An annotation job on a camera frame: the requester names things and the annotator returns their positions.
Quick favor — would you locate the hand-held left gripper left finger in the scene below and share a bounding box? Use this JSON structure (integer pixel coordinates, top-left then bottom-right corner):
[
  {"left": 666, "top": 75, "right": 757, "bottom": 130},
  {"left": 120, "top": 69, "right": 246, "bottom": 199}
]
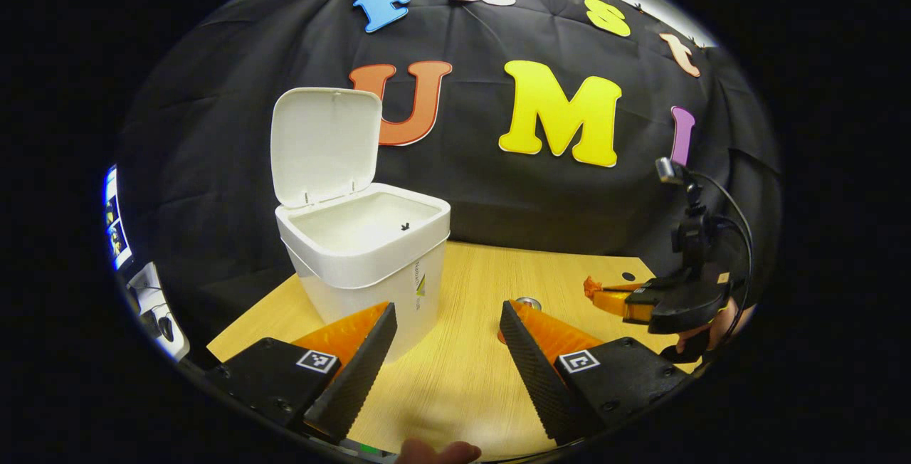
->
[{"left": 206, "top": 302, "right": 398, "bottom": 443}]

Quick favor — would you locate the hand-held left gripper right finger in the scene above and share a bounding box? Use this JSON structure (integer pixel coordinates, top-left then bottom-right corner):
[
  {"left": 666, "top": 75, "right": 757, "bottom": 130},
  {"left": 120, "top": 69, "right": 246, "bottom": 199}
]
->
[{"left": 500, "top": 300, "right": 690, "bottom": 443}]

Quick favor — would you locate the orange pop can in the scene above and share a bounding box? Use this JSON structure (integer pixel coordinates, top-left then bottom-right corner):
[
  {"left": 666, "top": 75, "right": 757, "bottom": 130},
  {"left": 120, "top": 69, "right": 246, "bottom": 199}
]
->
[{"left": 497, "top": 297, "right": 542, "bottom": 345}]

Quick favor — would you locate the white desktop garbage bin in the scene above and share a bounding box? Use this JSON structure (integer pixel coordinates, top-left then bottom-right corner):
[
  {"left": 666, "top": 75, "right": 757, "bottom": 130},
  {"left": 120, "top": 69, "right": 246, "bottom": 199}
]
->
[{"left": 270, "top": 87, "right": 452, "bottom": 364}]

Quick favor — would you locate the black backdrop cloth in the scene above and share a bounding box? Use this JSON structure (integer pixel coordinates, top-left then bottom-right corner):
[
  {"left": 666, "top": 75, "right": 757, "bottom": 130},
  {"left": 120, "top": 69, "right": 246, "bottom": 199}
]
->
[{"left": 114, "top": 0, "right": 784, "bottom": 329}]

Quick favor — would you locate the white side desk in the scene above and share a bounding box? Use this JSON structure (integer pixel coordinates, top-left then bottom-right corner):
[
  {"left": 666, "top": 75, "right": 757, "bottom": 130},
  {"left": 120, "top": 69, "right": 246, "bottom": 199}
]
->
[{"left": 128, "top": 261, "right": 189, "bottom": 362}]

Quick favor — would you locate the computer monitor screen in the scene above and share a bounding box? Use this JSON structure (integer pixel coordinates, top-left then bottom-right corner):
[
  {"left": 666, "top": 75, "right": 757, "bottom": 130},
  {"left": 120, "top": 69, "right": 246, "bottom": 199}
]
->
[{"left": 103, "top": 165, "right": 134, "bottom": 271}]

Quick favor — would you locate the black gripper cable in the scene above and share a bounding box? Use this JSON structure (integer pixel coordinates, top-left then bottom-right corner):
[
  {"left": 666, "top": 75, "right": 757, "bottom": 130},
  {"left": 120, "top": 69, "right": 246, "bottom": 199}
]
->
[{"left": 689, "top": 169, "right": 755, "bottom": 340}]

